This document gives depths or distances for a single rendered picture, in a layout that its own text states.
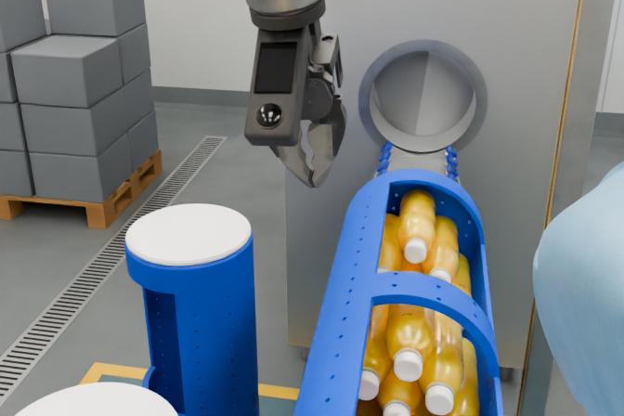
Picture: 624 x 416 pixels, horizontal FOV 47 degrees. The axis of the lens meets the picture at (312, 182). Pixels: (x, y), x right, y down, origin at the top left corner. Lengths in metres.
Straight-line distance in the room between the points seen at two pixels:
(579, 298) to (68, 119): 3.64
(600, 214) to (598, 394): 0.08
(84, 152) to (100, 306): 0.89
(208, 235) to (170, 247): 0.09
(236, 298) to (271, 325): 1.50
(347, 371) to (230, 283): 0.70
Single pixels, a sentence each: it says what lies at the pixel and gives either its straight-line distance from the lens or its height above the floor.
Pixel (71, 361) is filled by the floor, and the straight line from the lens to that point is 3.06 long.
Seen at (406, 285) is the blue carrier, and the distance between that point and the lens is 1.07.
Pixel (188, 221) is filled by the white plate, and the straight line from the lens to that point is 1.69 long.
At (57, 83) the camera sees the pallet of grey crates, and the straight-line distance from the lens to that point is 3.78.
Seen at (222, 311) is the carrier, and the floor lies 0.90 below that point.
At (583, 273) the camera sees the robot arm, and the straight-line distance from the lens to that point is 0.25.
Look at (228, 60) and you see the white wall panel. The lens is 5.61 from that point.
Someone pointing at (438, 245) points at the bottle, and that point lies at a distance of 1.37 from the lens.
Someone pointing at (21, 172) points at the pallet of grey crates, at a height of 0.29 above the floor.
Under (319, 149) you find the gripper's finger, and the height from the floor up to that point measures 1.53.
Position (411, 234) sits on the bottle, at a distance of 1.32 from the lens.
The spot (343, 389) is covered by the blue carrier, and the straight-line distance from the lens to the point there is 0.91.
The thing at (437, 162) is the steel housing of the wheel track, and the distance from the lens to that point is 2.31.
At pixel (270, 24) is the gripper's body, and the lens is 0.67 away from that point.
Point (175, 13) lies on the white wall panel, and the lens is 5.66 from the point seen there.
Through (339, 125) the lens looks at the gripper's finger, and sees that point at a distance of 0.72.
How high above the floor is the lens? 1.80
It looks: 24 degrees down
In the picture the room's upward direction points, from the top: straight up
